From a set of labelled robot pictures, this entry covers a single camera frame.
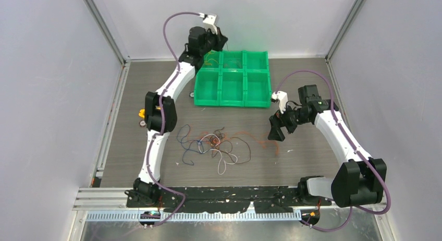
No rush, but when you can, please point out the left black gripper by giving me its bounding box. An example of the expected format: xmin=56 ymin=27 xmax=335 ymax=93
xmin=201 ymin=28 xmax=229 ymax=56

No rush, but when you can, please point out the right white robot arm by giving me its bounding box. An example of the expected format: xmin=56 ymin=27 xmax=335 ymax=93
xmin=268 ymin=85 xmax=387 ymax=208

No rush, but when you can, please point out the dark brown wire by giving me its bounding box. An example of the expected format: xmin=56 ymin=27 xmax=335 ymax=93
xmin=198 ymin=128 xmax=252 ymax=166

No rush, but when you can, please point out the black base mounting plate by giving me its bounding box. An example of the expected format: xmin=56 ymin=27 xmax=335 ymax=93
xmin=125 ymin=186 xmax=331 ymax=214

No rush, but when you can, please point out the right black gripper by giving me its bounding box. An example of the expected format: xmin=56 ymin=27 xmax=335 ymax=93
xmin=268 ymin=100 xmax=311 ymax=141

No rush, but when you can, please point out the yellow triangular plastic piece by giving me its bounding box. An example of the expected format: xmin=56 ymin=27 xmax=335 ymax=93
xmin=139 ymin=108 xmax=162 ymax=120

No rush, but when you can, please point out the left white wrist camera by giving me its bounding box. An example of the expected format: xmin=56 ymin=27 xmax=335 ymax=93
xmin=200 ymin=13 xmax=219 ymax=35

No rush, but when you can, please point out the slotted white cable duct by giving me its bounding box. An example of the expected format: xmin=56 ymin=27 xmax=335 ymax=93
xmin=85 ymin=210 xmax=302 ymax=222

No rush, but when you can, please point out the green six-compartment bin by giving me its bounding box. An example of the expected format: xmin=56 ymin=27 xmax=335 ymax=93
xmin=193 ymin=51 xmax=272 ymax=108

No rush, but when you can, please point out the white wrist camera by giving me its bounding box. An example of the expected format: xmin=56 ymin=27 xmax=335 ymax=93
xmin=200 ymin=13 xmax=219 ymax=35
xmin=271 ymin=91 xmax=288 ymax=114

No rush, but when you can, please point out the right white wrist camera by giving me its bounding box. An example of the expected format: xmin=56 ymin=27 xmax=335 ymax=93
xmin=271 ymin=91 xmax=288 ymax=114

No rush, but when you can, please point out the aluminium corner post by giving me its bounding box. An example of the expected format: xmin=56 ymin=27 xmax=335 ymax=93
xmin=83 ymin=0 xmax=128 ymax=66
xmin=325 ymin=0 xmax=365 ymax=63

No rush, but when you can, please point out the right aluminium corner post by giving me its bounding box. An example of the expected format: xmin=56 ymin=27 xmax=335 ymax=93
xmin=325 ymin=0 xmax=365 ymax=63

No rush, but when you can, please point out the left aluminium corner post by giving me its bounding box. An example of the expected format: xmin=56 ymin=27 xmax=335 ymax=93
xmin=83 ymin=0 xmax=128 ymax=66

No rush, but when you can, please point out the yellow wire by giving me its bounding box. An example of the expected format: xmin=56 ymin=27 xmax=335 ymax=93
xmin=203 ymin=53 xmax=220 ymax=68

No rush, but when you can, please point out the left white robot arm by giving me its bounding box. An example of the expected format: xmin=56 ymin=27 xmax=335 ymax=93
xmin=125 ymin=26 xmax=228 ymax=208

